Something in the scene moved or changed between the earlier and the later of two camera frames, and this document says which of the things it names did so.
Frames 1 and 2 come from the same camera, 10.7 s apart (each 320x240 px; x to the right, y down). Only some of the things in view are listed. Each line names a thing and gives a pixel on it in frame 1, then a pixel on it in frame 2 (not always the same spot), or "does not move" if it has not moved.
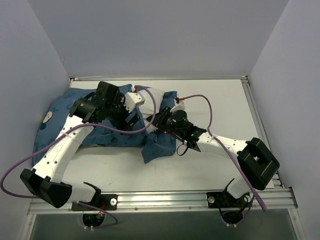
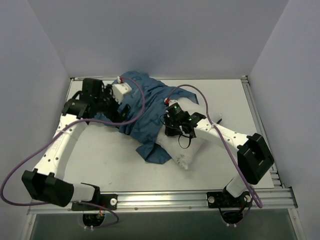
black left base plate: (106, 202) does not move
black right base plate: (223, 199) does not move
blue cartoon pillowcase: (56, 113) -> (144, 123)
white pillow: (153, 100) -> (182, 148)
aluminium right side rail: (276, 181) does not move
